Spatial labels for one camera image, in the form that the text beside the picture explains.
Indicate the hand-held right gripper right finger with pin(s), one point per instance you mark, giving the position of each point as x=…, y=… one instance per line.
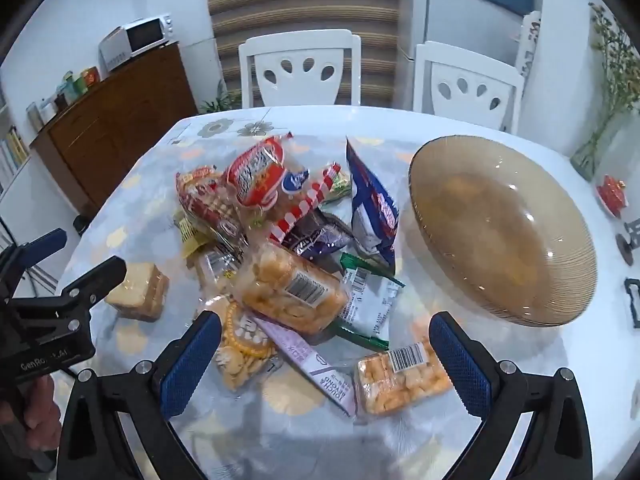
x=457, y=365

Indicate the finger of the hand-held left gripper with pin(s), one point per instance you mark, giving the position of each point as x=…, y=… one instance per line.
x=47, y=242
x=100, y=274

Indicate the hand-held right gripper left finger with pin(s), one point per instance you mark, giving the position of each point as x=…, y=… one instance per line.
x=190, y=365

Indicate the yellow snack packet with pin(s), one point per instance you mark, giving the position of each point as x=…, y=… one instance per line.
x=189, y=240

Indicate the blue snack bag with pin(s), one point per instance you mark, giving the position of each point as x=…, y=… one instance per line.
x=372, y=200

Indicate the person's left hand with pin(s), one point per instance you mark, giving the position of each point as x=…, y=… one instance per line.
x=37, y=405

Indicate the clear wrapped cake slab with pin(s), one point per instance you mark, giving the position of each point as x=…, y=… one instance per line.
x=137, y=287

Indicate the round biscuit packet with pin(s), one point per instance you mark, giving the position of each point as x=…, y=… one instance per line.
x=240, y=347

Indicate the orange cracker packet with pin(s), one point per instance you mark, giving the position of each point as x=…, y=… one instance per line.
x=400, y=385

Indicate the white bookshelf with books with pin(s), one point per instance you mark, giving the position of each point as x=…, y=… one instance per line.
x=10, y=155

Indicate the green white snack packet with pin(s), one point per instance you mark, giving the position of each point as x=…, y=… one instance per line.
x=367, y=305

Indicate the purple white slim box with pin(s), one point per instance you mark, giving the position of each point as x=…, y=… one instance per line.
x=310, y=360

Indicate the large clear cracker packet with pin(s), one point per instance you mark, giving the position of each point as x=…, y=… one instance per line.
x=280, y=285

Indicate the glass jar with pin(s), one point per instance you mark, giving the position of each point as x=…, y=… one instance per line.
x=33, y=117

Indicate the red sausage snack packet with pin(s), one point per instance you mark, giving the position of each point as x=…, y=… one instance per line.
x=207, y=200

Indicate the wooden cabinet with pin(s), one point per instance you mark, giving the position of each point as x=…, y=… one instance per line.
x=115, y=125

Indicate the green tin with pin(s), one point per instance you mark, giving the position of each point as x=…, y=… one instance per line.
x=71, y=86

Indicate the orange tin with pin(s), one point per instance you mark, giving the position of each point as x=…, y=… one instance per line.
x=90, y=77

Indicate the purple patterned snack bag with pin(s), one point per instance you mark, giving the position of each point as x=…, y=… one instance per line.
x=320, y=240

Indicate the red label bread packet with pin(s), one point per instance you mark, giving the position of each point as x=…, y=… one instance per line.
x=255, y=172

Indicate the red white striped packet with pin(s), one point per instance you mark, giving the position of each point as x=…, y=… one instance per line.
x=305, y=202

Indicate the white toaster oven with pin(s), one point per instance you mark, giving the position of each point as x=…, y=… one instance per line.
x=112, y=50

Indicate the green potted plant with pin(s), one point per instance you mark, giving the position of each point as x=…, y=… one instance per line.
x=217, y=101

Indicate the black metal stand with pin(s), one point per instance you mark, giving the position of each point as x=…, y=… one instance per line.
x=627, y=240

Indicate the blue label bread packet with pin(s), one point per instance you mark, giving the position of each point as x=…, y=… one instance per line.
x=295, y=181

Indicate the red ornament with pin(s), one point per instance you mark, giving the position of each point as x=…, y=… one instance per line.
x=612, y=194

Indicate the white microwave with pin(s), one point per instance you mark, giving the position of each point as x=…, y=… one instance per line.
x=150, y=32

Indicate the white dining chair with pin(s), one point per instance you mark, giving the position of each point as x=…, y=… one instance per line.
x=300, y=45
x=470, y=67

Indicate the white printed hanging cloth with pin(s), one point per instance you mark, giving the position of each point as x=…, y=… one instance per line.
x=530, y=42

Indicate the glass vase with plant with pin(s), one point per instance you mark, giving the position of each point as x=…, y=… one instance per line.
x=615, y=70

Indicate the white refrigerator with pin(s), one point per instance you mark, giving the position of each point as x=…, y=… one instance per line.
x=450, y=25

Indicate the black metal frame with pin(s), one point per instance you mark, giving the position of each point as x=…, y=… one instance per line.
x=631, y=305

